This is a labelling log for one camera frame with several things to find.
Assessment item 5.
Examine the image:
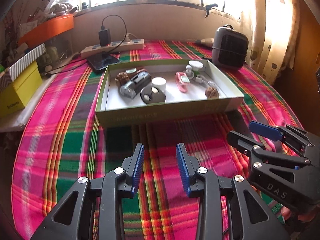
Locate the orange tray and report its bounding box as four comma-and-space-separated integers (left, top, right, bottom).
18, 14, 75, 46

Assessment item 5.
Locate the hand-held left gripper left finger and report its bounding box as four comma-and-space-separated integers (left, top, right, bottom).
30, 143, 145, 240

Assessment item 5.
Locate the beige cone-shaped object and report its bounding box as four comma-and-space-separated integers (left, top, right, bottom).
196, 37, 214, 47

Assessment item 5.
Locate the black window latch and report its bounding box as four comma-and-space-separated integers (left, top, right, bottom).
204, 3, 218, 18

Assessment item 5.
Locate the white plastic bag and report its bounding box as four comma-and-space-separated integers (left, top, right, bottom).
42, 0, 80, 18

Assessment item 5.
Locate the yellow box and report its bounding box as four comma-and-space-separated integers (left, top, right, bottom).
0, 61, 43, 118

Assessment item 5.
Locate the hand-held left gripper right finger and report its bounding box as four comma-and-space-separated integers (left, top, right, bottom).
176, 143, 292, 240

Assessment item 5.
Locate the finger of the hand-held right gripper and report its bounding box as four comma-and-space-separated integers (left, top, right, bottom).
249, 121, 316, 157
227, 130, 310, 178

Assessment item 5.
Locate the beige power strip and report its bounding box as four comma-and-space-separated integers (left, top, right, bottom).
80, 39, 145, 58

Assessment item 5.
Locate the black charger plug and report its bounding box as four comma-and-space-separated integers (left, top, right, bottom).
98, 29, 111, 47

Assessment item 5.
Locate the white cable adapter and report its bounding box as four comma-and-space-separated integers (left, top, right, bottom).
194, 75, 219, 88

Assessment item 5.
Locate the shallow cardboard box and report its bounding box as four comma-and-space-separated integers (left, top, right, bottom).
95, 59, 245, 128

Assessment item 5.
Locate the thin black cable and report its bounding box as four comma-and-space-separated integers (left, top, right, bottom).
41, 52, 88, 77

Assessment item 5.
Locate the black charger cable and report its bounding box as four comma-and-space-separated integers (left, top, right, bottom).
100, 15, 127, 54

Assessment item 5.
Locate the grey portable heater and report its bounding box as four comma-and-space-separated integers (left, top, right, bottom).
212, 24, 249, 70

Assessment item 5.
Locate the cream heart print curtain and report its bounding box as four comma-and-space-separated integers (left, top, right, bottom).
240, 0, 300, 85

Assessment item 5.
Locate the grey striped box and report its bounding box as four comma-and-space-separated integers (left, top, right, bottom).
0, 42, 47, 93

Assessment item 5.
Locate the glass jar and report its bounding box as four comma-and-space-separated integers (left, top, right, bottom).
45, 44, 62, 67

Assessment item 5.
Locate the white and green spool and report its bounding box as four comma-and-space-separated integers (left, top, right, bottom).
189, 60, 207, 74

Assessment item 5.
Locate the black smartphone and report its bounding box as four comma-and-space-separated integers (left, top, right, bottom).
87, 52, 121, 71

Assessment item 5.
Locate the white round plastic jar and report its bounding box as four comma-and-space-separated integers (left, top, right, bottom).
151, 77, 167, 93

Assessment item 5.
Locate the black round remote fob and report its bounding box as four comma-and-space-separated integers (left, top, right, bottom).
140, 86, 167, 105

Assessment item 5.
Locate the person's right hand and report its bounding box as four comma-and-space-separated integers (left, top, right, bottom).
280, 202, 320, 227

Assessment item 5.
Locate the brown walnut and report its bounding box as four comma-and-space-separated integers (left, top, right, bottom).
115, 72, 130, 86
205, 87, 220, 99

